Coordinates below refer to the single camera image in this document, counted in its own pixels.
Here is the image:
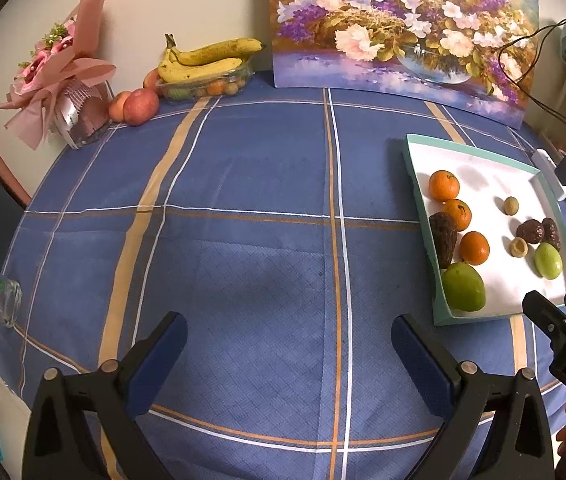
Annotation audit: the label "brown wrinkled fruit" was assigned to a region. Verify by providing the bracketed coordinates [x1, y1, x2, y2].
[516, 219, 546, 244]
[429, 211, 459, 269]
[542, 217, 561, 252]

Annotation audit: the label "large red apple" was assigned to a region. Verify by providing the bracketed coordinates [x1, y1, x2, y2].
[123, 88, 160, 127]

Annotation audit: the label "black cable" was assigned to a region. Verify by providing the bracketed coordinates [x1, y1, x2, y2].
[498, 19, 566, 156]

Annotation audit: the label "white power strip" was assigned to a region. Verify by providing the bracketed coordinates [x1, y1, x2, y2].
[532, 149, 566, 202]

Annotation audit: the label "blue plaid tablecloth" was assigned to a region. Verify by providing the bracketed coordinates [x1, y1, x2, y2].
[0, 72, 566, 480]

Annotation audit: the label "white tray with teal rim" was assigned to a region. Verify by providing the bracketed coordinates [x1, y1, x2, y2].
[402, 133, 566, 327]

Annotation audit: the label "clear plastic fruit container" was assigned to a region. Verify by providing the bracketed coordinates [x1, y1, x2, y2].
[155, 60, 256, 106]

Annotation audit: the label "orange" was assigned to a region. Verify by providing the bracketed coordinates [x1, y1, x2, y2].
[442, 198, 472, 232]
[429, 170, 461, 202]
[460, 231, 490, 266]

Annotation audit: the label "flower painting canvas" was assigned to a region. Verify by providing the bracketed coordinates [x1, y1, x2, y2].
[264, 0, 541, 131]

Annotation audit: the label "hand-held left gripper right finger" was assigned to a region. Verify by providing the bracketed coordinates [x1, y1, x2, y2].
[390, 313, 555, 480]

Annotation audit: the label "small green fruit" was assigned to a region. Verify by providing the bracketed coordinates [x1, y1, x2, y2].
[534, 242, 563, 280]

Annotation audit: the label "assorted small fruits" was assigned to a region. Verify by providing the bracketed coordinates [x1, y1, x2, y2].
[168, 79, 244, 101]

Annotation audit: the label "peach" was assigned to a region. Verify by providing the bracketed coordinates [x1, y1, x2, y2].
[109, 91, 131, 123]

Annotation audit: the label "pink wrapped flower bouquet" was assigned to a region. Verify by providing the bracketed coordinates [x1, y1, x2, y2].
[0, 0, 116, 151]

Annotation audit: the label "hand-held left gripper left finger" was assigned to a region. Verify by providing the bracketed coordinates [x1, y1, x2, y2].
[22, 311, 188, 480]

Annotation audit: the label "large green fruit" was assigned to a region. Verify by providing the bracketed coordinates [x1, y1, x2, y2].
[442, 262, 487, 312]

